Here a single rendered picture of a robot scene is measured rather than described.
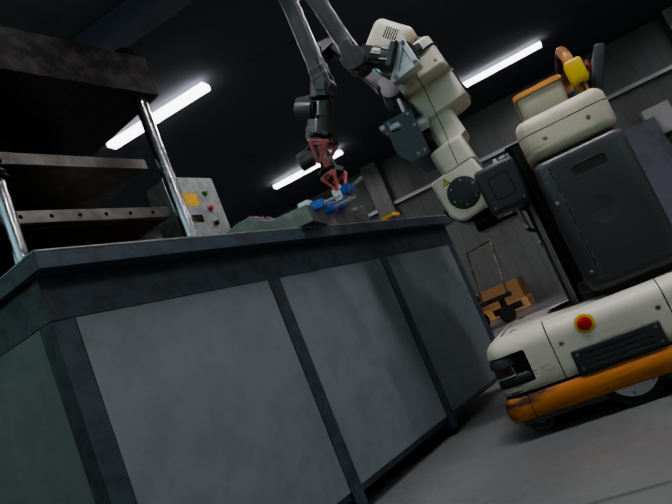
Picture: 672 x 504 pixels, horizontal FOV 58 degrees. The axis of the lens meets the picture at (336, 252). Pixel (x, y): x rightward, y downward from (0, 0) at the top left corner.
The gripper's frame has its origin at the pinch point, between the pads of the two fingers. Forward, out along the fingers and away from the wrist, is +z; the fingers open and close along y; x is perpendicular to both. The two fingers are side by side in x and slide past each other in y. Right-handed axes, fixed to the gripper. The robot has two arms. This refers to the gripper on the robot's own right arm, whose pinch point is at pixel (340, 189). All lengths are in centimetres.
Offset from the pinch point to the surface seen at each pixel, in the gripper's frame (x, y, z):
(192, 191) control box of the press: -78, -9, -55
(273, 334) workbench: -3, 64, 53
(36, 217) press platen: -75, 74, -31
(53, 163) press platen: -74, 61, -57
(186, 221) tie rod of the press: -69, 12, -30
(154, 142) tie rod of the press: -64, 17, -69
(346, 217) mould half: 0.3, 6.3, 13.5
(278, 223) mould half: 1, 47, 20
